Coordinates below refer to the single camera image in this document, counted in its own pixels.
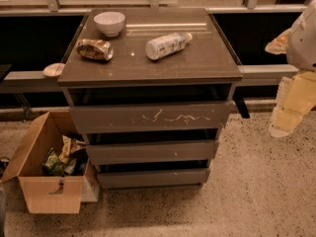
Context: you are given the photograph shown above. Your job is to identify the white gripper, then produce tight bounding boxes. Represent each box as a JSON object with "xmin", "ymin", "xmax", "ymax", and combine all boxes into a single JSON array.
[{"xmin": 265, "ymin": 0, "xmax": 316, "ymax": 138}]

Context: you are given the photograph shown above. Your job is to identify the grey top drawer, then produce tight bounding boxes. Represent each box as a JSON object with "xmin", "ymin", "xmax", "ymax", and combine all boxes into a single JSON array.
[{"xmin": 69, "ymin": 103, "xmax": 232, "ymax": 134}]

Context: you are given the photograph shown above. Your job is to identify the grey drawer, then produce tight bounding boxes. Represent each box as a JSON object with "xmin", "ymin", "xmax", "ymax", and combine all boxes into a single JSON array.
[
  {"xmin": 69, "ymin": 103, "xmax": 232, "ymax": 134},
  {"xmin": 97, "ymin": 168, "xmax": 210, "ymax": 189},
  {"xmin": 86, "ymin": 140, "xmax": 219, "ymax": 165}
]

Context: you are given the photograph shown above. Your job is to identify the grey middle drawer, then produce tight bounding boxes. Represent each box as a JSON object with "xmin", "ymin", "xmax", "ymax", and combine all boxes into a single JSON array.
[{"xmin": 86, "ymin": 140, "xmax": 219, "ymax": 165}]

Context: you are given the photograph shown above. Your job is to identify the grey drawer cabinet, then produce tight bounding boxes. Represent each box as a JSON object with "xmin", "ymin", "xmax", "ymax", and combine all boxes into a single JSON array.
[{"xmin": 58, "ymin": 8, "xmax": 242, "ymax": 175}]

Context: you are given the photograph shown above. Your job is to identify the grey bottom drawer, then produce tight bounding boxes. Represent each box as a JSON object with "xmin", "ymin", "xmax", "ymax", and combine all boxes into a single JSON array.
[{"xmin": 97, "ymin": 168, "xmax": 210, "ymax": 189}]

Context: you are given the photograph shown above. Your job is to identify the open cardboard box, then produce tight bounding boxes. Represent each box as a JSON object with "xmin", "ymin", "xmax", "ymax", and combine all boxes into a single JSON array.
[{"xmin": 2, "ymin": 111, "xmax": 100, "ymax": 214}]

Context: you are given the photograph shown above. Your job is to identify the grey bench ledge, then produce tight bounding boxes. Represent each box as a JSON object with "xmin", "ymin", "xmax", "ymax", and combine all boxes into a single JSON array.
[{"xmin": 0, "ymin": 64, "xmax": 298, "ymax": 94}]

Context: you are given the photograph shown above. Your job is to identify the clear plastic bottle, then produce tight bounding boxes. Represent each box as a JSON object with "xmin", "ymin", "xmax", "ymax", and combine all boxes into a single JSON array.
[{"xmin": 145, "ymin": 33, "xmax": 193, "ymax": 60}]

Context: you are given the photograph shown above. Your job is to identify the white ceramic bowl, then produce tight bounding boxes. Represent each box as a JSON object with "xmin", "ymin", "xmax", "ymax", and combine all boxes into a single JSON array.
[{"xmin": 94, "ymin": 12, "xmax": 125, "ymax": 37}]

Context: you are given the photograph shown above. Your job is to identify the crushed metal can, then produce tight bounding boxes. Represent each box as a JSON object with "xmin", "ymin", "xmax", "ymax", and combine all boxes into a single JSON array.
[{"xmin": 76, "ymin": 39, "xmax": 114, "ymax": 61}]

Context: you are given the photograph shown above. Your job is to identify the crumpled tan wrapper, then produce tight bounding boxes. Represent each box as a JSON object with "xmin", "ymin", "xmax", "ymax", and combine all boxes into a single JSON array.
[{"xmin": 59, "ymin": 135, "xmax": 86, "ymax": 164}]

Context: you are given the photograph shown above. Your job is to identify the small round pale dish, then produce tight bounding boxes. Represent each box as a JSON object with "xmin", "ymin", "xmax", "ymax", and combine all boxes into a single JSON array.
[{"xmin": 43, "ymin": 63, "xmax": 65, "ymax": 78}]

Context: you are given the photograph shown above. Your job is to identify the green snack bag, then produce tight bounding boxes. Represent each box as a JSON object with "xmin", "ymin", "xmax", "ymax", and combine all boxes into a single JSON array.
[{"xmin": 41, "ymin": 148, "xmax": 64, "ymax": 176}]

